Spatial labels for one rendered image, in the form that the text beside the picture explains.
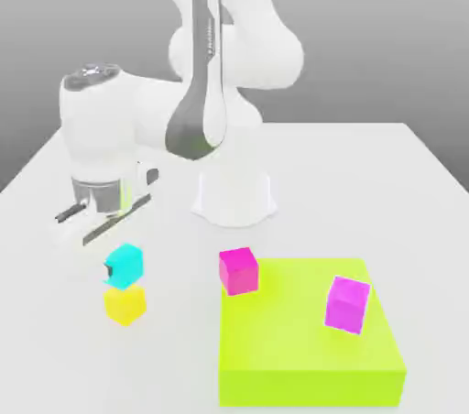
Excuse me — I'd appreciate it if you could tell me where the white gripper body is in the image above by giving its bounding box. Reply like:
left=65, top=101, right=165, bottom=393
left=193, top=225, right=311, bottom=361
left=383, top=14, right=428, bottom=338
left=51, top=192, right=153, bottom=248

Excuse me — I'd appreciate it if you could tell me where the small cyan cube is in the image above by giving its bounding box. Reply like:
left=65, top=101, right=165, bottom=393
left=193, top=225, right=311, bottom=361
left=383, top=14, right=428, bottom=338
left=104, top=242, right=145, bottom=291

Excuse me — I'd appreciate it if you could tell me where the small magenta cube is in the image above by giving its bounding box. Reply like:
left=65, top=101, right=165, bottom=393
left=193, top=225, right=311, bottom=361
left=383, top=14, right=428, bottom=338
left=218, top=246, right=260, bottom=297

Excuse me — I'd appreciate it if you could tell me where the large lime box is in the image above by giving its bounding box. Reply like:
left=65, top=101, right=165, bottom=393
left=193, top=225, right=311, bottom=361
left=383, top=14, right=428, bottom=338
left=218, top=256, right=409, bottom=409

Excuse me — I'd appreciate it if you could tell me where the small yellow cube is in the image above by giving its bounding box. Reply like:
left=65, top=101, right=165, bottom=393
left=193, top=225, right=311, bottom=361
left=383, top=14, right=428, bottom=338
left=103, top=284, right=147, bottom=328

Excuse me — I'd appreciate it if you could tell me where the small purple cube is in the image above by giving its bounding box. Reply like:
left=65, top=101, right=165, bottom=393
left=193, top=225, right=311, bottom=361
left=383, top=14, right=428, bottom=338
left=323, top=275, right=372, bottom=336

